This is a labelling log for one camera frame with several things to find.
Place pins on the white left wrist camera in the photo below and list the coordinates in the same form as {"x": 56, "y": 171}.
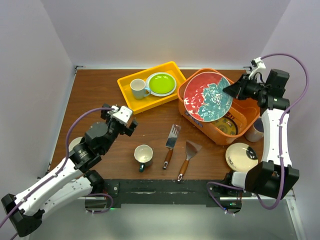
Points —
{"x": 121, "y": 113}

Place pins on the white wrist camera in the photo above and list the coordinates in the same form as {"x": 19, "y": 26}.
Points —
{"x": 257, "y": 65}
{"x": 121, "y": 113}

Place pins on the solid spatula wooden handle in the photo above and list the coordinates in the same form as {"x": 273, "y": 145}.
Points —
{"x": 191, "y": 149}

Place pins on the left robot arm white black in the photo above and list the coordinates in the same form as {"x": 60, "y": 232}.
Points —
{"x": 73, "y": 177}

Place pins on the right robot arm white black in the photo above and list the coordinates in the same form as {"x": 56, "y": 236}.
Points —
{"x": 274, "y": 176}

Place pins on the yellow patterned plate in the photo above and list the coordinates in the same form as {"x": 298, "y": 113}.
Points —
{"x": 226, "y": 125}

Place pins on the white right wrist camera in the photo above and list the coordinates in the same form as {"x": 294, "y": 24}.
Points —
{"x": 257, "y": 65}

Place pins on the small white dish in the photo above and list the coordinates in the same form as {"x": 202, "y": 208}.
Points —
{"x": 73, "y": 143}

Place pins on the white cup green handle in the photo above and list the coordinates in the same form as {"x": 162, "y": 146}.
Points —
{"x": 143, "y": 154}

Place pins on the cream plate black mark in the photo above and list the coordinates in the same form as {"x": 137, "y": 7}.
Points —
{"x": 241, "y": 157}

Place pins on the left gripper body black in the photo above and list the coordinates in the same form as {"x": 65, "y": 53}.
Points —
{"x": 114, "y": 127}

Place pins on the yellow plastic tray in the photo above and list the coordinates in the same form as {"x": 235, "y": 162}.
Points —
{"x": 150, "y": 101}

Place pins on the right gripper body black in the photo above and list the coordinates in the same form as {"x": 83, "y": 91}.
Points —
{"x": 252, "y": 89}

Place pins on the white scalloped plate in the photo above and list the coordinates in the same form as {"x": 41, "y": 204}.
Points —
{"x": 160, "y": 95}

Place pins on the lime green plate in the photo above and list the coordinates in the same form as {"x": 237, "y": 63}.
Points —
{"x": 161, "y": 83}

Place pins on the red and teal plate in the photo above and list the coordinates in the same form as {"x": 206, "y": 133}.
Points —
{"x": 204, "y": 97}

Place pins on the slotted spatula wooden handle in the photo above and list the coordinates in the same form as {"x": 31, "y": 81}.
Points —
{"x": 170, "y": 144}

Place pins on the orange plastic dish bin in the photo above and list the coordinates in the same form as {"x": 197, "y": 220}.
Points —
{"x": 243, "y": 112}

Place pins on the beige purple cup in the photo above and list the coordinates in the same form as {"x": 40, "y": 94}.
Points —
{"x": 255, "y": 132}

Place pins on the light blue mug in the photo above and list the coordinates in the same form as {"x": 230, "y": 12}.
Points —
{"x": 139, "y": 89}

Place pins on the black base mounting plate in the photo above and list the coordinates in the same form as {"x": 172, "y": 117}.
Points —
{"x": 171, "y": 192}

